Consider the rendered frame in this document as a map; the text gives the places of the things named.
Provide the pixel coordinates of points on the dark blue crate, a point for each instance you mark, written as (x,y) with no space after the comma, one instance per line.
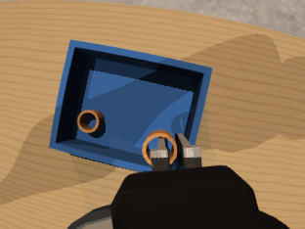
(136,92)

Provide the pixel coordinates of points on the bronze bushing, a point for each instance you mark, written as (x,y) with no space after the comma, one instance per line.
(160,133)
(82,121)

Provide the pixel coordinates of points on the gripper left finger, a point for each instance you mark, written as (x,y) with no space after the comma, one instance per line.
(160,156)

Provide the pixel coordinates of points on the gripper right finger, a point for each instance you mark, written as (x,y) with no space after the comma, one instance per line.
(189,156)

